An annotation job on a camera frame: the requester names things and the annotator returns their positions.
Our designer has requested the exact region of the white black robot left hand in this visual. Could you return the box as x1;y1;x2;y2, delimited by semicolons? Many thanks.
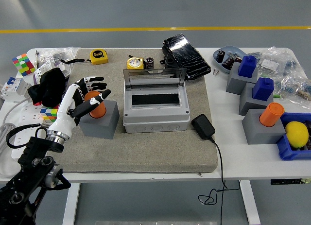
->
48;76;112;138

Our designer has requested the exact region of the grey junction box clear lid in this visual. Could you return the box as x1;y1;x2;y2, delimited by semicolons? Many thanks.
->
122;67;191;134

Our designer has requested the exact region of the small colourful puzzle cube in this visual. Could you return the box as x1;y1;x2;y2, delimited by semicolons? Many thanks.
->
40;104;60;123

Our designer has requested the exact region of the black cloth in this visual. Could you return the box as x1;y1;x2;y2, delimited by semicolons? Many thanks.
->
27;67;67;107

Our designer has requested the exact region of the white power strip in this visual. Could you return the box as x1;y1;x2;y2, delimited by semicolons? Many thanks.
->
11;102;49;160

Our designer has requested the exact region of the grey block with round hole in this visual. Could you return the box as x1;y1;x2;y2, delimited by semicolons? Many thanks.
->
79;100;120;140

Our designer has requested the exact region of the white printed pack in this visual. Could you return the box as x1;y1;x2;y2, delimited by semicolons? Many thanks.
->
33;59;72;85

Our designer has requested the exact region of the white circuit breaker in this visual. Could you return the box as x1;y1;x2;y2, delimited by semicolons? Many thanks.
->
0;76;32;104

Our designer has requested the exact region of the clear bag of small parts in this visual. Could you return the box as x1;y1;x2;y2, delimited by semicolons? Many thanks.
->
38;46;81;65

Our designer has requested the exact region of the large colourful puzzle cube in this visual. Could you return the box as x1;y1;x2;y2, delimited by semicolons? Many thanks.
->
11;53;35;77

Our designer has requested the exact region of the yellow tape measure white face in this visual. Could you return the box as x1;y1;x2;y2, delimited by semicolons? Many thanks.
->
126;56;146;70

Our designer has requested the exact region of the grey-brown mat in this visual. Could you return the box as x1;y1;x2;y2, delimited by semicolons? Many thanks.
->
47;48;219;174

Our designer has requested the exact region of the white table leg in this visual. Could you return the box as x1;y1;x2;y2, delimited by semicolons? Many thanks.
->
62;183;81;225
240;180;261;225

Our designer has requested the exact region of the black glossy case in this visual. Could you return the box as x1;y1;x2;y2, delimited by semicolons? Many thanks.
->
159;34;211;81

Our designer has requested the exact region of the black power adapter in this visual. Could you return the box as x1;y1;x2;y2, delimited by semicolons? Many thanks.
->
191;114;216;140

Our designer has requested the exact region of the brown capacitor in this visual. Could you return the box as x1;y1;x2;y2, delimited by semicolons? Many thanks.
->
221;56;234;70

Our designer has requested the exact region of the grey block holder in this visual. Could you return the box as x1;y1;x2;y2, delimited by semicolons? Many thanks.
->
225;62;258;96
239;82;275;116
242;108;287;145

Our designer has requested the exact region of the blue-grey oval tray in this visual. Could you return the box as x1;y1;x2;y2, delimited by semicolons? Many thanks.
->
212;45;246;74

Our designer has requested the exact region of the blue plastic block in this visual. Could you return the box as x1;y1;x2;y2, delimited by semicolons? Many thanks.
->
237;55;258;78
252;77;275;101

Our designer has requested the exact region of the clear bag of resistors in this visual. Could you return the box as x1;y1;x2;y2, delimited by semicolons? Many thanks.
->
276;74;311;109
247;46;304;77

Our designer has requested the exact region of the blue plastic bin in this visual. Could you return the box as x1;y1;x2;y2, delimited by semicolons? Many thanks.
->
276;112;311;161

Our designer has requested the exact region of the yellow lemon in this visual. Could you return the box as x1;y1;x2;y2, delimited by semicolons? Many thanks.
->
284;121;309;149

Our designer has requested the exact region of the black table control panel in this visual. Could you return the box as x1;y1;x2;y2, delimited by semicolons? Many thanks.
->
270;178;311;186

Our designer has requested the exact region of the yellow tape measure with strap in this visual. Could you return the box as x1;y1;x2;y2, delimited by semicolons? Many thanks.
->
60;49;109;66

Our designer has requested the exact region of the grey-white power strip cable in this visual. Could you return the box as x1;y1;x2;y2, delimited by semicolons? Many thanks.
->
0;98;31;179

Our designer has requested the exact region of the black adapter cord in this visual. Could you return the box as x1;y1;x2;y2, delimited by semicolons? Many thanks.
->
198;137;241;225

